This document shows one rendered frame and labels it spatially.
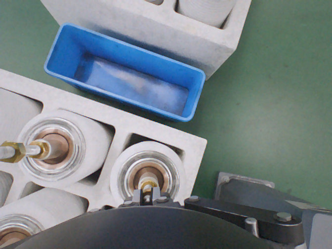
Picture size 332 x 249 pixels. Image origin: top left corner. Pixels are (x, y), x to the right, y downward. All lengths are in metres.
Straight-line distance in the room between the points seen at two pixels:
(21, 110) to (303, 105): 0.63
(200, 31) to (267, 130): 0.33
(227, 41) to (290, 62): 0.31
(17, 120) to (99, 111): 0.11
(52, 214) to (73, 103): 0.16
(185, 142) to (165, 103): 0.20
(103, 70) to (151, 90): 0.13
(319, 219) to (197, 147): 0.17
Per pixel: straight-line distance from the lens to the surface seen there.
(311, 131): 0.66
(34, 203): 0.30
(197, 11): 0.38
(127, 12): 0.39
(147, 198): 0.17
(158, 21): 0.38
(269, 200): 0.38
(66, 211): 0.33
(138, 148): 0.25
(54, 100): 0.36
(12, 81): 0.39
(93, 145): 0.26
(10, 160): 0.21
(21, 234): 0.31
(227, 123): 0.54
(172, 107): 0.51
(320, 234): 0.28
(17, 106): 0.34
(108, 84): 0.53
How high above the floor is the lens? 0.50
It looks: 83 degrees down
